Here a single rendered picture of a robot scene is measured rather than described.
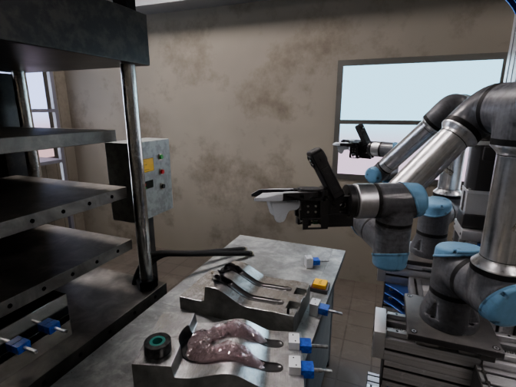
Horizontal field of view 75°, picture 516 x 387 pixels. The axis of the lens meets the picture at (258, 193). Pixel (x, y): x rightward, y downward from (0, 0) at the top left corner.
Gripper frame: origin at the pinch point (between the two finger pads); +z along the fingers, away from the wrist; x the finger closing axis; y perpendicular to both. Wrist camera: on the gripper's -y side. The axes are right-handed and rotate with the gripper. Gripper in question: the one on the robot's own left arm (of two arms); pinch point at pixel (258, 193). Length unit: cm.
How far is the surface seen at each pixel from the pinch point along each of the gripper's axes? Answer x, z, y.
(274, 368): 27, -7, 58
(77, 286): 97, 81, 54
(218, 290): 60, 11, 45
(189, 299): 68, 24, 52
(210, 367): 25, 13, 54
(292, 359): 27, -12, 54
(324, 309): 58, -31, 54
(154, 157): 111, 44, -8
